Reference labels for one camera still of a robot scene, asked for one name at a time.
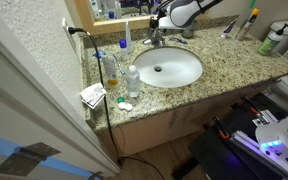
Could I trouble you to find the white bottle orange cap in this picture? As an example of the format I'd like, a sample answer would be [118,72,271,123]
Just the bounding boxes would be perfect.
[241,7,261,41]

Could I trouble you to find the white oval sink basin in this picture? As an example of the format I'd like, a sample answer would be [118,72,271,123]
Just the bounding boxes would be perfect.
[132,46,204,89]

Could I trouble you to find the blue toothbrush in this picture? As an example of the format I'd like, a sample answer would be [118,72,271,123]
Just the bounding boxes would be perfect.
[112,53,127,76]

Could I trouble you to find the grey cup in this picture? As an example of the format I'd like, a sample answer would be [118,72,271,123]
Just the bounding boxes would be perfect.
[181,20,197,40]

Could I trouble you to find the white tube blue cap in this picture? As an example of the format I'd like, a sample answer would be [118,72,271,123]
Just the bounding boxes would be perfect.
[96,50,120,85]

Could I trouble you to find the small bottle blue cap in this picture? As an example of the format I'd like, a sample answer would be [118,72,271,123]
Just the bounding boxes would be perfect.
[118,38,130,62]

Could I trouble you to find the green soap pump bottle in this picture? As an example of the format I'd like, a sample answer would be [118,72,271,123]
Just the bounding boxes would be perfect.
[257,22,288,57]

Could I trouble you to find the clear tall toothbrush holder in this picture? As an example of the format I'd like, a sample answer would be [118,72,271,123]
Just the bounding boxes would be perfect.
[234,0,258,42]

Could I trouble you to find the clear bottle white cap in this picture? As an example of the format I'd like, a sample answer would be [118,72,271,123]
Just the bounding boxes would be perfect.
[125,64,141,99]

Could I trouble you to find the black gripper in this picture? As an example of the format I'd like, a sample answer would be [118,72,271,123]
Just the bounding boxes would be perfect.
[149,9,169,31]

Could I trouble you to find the white wall outlet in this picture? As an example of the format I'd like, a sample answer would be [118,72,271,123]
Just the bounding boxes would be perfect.
[61,17,79,52]

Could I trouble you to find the white toothpaste tube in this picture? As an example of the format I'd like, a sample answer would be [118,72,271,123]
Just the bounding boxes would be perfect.
[220,18,239,39]

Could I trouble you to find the blue tape strip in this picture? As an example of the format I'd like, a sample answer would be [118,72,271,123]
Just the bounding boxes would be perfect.
[0,130,96,179]

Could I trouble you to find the white robot base blue lights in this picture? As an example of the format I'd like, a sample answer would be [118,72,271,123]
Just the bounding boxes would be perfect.
[254,108,288,180]

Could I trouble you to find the blue razor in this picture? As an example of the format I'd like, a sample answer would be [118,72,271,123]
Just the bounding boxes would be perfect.
[168,36,189,45]

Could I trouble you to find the green and white lens case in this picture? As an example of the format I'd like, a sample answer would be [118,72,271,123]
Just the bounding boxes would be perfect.
[116,96,134,113]

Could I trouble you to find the white door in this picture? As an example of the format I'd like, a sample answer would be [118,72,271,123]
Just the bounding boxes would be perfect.
[0,0,122,180]

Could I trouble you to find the folded paper leaflets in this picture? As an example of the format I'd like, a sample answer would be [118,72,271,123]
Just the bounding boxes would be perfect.
[79,82,108,110]

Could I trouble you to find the tall white tube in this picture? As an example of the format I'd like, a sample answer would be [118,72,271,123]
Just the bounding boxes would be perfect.
[124,19,134,55]

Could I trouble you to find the black power plug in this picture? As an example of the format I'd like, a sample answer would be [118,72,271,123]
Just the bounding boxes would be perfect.
[67,26,86,36]

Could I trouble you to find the beige vanity cabinet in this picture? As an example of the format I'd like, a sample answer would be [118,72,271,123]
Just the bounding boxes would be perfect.
[96,79,278,158]

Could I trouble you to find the wooden framed mirror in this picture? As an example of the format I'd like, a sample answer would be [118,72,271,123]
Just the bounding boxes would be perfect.
[73,0,172,37]

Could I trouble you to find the aluminium rail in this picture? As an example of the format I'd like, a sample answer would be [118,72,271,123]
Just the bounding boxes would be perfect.
[229,129,288,180]

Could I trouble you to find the metal door hinge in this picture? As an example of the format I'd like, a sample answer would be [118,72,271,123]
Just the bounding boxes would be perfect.
[0,142,62,177]

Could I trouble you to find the orange and black clamp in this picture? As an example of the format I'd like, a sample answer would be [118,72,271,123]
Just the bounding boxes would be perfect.
[239,95,262,117]
[213,116,231,140]

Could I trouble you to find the black robot cart platform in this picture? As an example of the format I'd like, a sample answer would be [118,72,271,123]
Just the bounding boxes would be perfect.
[171,92,288,180]

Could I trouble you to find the chrome faucet body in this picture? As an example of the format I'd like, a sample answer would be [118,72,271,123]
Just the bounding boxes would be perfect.
[150,27,167,48]

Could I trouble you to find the chrome faucet handle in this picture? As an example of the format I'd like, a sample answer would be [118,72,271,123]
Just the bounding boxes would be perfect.
[141,38,154,46]

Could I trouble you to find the black power cord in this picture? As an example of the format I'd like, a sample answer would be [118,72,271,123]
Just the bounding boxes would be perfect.
[83,30,167,180]

